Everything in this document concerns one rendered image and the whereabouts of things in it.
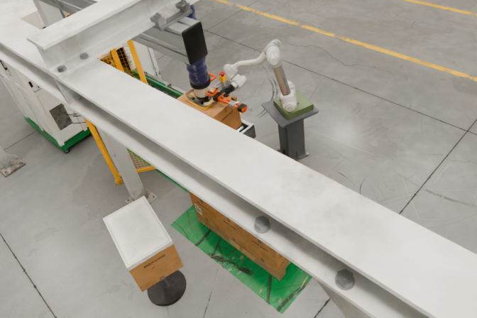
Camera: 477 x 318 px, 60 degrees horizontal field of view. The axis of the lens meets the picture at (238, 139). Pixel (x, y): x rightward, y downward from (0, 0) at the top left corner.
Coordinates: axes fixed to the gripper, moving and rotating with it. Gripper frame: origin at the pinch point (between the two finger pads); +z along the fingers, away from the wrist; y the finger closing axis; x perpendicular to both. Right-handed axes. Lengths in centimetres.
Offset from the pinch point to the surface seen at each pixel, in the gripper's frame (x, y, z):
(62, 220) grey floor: 122, 119, 182
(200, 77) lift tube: 17.6, -21.9, 4.7
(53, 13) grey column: 61, -128, 102
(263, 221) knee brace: -245, -193, 186
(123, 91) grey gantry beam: -196, -202, 182
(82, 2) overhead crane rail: -124, -198, 152
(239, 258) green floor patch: -86, 120, 86
